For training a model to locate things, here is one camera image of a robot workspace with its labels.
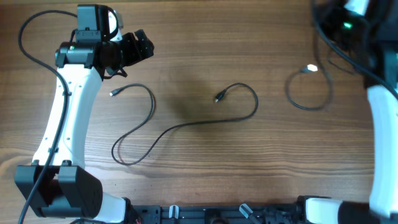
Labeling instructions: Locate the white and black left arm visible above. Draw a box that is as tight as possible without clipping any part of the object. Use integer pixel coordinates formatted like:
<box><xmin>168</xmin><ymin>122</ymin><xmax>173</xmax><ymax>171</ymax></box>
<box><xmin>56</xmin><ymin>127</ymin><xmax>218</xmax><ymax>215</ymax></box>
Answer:
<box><xmin>15</xmin><ymin>30</ymin><xmax>154</xmax><ymax>223</ymax></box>

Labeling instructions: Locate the thin black cable with barrel plug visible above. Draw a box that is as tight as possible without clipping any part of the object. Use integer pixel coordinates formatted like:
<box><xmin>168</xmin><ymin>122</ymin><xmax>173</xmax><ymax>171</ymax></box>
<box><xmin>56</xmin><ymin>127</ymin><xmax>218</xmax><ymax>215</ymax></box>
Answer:
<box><xmin>285</xmin><ymin>30</ymin><xmax>358</xmax><ymax>111</ymax></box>

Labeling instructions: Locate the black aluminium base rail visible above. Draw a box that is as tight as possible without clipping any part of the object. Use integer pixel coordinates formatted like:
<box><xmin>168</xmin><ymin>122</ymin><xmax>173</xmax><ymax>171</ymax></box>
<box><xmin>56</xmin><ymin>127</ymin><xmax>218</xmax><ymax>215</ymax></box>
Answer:
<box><xmin>134</xmin><ymin>204</ymin><xmax>300</xmax><ymax>224</ymax></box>

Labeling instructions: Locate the thin black micro USB cable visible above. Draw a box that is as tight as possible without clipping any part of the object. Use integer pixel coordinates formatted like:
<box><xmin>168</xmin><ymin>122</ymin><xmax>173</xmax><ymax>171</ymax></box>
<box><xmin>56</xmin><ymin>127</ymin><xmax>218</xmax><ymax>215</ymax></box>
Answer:
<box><xmin>109</xmin><ymin>82</ymin><xmax>259</xmax><ymax>166</ymax></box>

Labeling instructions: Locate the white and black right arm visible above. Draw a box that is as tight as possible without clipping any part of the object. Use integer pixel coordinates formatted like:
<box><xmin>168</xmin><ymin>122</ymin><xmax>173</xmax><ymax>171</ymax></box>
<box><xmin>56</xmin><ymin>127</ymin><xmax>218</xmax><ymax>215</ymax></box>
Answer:
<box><xmin>303</xmin><ymin>1</ymin><xmax>397</xmax><ymax>223</ymax></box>

